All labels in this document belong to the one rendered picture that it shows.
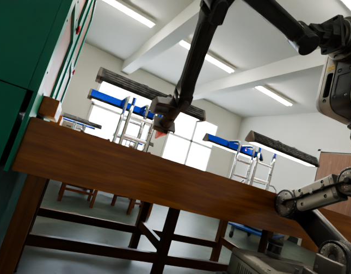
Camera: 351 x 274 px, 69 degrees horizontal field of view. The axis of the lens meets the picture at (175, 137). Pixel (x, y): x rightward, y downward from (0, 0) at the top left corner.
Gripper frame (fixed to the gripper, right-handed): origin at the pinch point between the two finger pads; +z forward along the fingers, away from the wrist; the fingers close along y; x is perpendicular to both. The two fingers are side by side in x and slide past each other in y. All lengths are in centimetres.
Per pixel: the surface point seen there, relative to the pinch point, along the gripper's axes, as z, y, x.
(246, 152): 42, -106, -61
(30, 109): -10, 49, 17
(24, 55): -21, 55, 5
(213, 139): 41, -71, -62
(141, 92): -2.5, 9.4, -25.3
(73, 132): -5.2, 34.3, 17.0
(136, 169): -0.9, 8.4, 21.9
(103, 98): 40, 22, -63
